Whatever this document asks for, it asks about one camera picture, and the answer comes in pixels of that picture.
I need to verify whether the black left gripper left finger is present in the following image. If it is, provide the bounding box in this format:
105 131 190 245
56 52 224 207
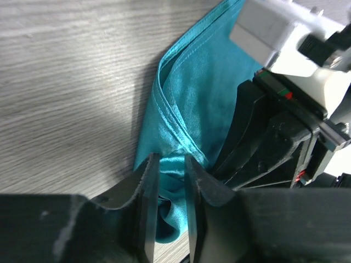
1 153 160 262

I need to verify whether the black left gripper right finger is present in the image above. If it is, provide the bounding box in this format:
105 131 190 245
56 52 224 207
185 156 350 262

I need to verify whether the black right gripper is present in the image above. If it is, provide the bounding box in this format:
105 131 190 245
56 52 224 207
212 73 350 189

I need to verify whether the teal satin napkin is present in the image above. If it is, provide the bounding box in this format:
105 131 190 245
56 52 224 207
134 1 260 243

